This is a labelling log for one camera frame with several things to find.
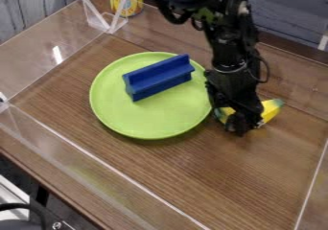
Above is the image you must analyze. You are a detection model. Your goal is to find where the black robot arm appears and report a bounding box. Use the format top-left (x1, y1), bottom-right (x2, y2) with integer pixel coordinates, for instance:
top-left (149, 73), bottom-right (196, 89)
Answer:
top-left (154, 0), bottom-right (268, 135)

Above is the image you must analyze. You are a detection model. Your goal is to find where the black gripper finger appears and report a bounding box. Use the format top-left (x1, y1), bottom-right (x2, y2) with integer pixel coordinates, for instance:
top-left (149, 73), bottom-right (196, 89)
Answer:
top-left (206, 86), bottom-right (230, 111)
top-left (224, 105), bottom-right (264, 137)

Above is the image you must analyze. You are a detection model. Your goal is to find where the blue plastic block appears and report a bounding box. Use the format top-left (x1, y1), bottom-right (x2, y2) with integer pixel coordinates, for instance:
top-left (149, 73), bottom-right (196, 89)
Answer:
top-left (122, 54), bottom-right (194, 102)

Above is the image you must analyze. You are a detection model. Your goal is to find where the yellow toy banana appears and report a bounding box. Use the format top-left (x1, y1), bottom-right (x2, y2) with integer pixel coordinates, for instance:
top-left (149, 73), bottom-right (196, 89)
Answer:
top-left (214, 99), bottom-right (284, 126)

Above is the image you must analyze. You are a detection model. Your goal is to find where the black cable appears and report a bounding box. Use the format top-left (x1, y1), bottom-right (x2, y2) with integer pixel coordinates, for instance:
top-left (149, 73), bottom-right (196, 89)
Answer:
top-left (0, 202), bottom-right (51, 230)

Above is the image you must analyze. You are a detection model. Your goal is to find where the clear acrylic tray wall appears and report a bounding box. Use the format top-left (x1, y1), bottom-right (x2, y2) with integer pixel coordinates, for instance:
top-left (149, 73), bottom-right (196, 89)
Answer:
top-left (0, 0), bottom-right (328, 230)

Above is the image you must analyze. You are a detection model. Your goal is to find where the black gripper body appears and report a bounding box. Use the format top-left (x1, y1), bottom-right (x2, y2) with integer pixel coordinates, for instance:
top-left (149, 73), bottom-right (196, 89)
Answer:
top-left (204, 64), bottom-right (262, 109)

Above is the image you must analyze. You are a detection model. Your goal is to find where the green round plate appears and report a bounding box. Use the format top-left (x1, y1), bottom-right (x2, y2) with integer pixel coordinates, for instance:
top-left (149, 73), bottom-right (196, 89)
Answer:
top-left (88, 52), bottom-right (212, 140)

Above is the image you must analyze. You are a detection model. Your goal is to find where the clear acrylic corner bracket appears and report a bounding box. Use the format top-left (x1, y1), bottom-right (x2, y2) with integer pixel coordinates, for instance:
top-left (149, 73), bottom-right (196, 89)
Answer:
top-left (82, 0), bottom-right (129, 35)

